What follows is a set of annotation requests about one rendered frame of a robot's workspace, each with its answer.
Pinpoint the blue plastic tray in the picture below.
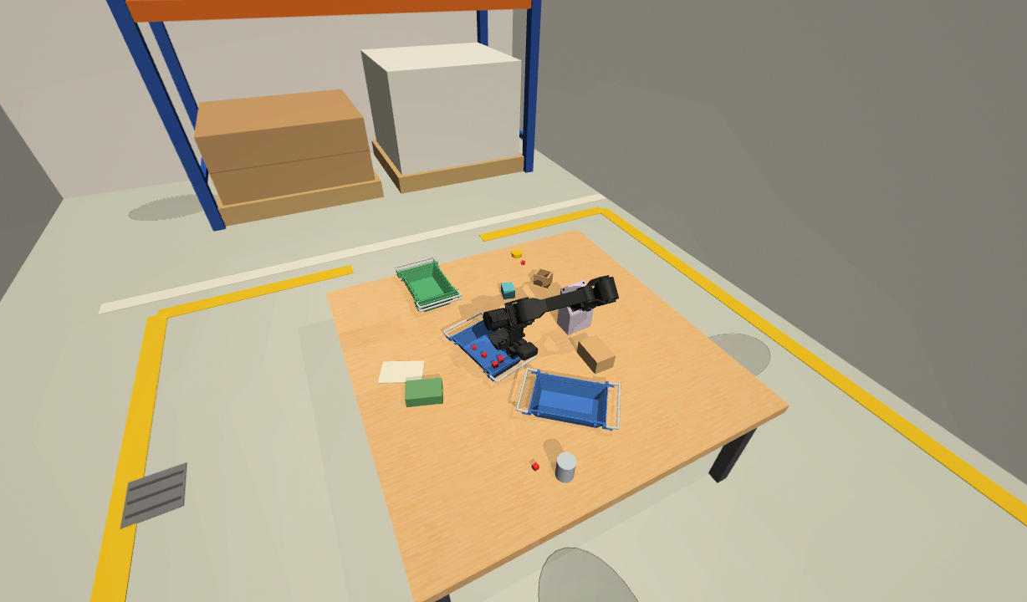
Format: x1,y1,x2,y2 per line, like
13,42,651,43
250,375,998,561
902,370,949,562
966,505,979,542
448,319,521,382
516,368,621,431

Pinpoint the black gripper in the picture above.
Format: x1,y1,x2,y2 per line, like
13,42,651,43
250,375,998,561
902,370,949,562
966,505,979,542
506,324,538,360

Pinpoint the grey cylinder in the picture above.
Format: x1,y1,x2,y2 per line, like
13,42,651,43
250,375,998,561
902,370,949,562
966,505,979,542
555,452,576,483

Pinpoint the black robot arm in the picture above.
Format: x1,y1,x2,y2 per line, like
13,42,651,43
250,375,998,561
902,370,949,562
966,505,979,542
483,275,619,350

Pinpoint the green rectangular block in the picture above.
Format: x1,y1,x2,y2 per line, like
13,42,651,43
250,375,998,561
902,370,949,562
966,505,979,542
405,377,443,407

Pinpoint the cream flat rectangular pad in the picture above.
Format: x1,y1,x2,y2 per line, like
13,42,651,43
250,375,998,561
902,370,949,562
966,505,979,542
378,360,425,384

